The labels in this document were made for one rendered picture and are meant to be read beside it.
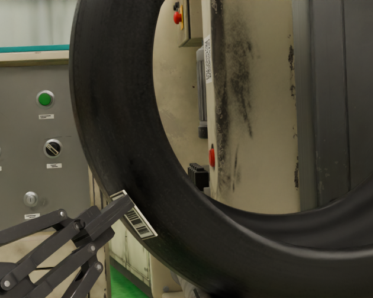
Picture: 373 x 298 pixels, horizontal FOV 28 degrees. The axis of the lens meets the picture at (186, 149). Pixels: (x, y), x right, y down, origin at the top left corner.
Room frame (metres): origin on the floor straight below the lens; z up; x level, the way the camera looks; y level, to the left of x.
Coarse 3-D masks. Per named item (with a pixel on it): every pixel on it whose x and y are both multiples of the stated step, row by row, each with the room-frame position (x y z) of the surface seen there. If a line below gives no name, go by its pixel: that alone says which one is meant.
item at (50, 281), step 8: (88, 248) 0.71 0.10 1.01; (96, 248) 0.72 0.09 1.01; (72, 256) 0.70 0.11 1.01; (80, 256) 0.70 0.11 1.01; (88, 256) 0.71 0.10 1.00; (64, 264) 0.69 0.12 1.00; (72, 264) 0.69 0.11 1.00; (80, 264) 0.70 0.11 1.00; (48, 272) 0.70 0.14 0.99; (56, 272) 0.68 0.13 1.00; (64, 272) 0.68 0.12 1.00; (72, 272) 0.69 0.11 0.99; (40, 280) 0.68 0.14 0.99; (48, 280) 0.67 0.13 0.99; (56, 280) 0.67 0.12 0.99; (40, 288) 0.65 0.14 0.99; (48, 288) 0.66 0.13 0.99; (24, 296) 0.65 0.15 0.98; (32, 296) 0.65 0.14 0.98; (40, 296) 0.65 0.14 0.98
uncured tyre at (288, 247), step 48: (96, 0) 0.79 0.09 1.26; (144, 0) 0.77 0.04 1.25; (96, 48) 0.78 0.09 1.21; (144, 48) 0.77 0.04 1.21; (96, 96) 0.78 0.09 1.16; (144, 96) 0.77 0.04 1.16; (96, 144) 0.80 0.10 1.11; (144, 144) 0.77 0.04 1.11; (144, 192) 0.77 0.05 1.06; (192, 192) 0.77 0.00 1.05; (144, 240) 0.81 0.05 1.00; (192, 240) 0.78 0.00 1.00; (240, 240) 0.78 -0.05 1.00; (288, 240) 1.06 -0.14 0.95; (336, 240) 1.06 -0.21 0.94; (240, 288) 0.80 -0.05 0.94; (288, 288) 0.79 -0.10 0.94; (336, 288) 0.79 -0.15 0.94
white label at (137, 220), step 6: (120, 192) 0.77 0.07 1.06; (114, 198) 0.79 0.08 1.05; (132, 210) 0.78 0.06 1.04; (138, 210) 0.77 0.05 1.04; (126, 216) 0.80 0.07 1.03; (132, 216) 0.79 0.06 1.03; (138, 216) 0.78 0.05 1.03; (132, 222) 0.80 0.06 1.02; (138, 222) 0.78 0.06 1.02; (144, 222) 0.77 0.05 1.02; (138, 228) 0.79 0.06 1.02; (144, 228) 0.78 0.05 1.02; (150, 228) 0.77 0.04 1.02; (138, 234) 0.80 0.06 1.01; (144, 234) 0.79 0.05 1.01; (150, 234) 0.78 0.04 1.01; (156, 234) 0.77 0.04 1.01
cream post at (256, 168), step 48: (240, 0) 1.15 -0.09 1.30; (288, 0) 1.16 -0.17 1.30; (240, 48) 1.15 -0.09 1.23; (288, 48) 1.16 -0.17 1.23; (240, 96) 1.15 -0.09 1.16; (288, 96) 1.16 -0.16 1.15; (240, 144) 1.15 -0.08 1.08; (288, 144) 1.16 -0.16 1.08; (240, 192) 1.15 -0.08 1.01; (288, 192) 1.16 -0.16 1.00
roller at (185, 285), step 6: (180, 282) 1.03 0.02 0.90; (186, 282) 0.97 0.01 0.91; (186, 288) 0.95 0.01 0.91; (192, 288) 0.92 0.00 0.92; (198, 288) 0.90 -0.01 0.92; (186, 294) 0.94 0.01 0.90; (192, 294) 0.90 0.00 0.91; (198, 294) 0.88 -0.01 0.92; (204, 294) 0.87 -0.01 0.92; (210, 294) 0.86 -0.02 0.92
